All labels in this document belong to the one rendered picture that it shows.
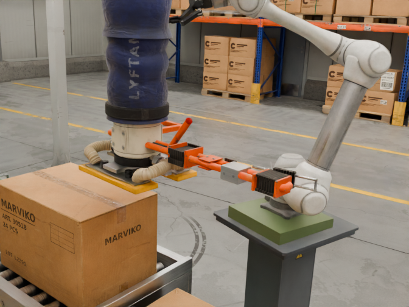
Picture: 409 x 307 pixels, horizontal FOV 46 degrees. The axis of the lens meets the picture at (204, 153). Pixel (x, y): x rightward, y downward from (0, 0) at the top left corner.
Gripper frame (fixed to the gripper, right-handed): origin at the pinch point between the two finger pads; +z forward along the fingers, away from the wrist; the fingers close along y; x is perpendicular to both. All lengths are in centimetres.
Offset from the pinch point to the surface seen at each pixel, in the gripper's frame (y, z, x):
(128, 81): -45, 14, 21
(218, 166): -80, -10, 21
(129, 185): -76, 20, 7
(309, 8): 397, -223, -552
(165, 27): -30.0, -1.8, 25.9
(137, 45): -36.7, 8.0, 28.1
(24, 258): -81, 79, -42
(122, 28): -32.1, 11.4, 32.4
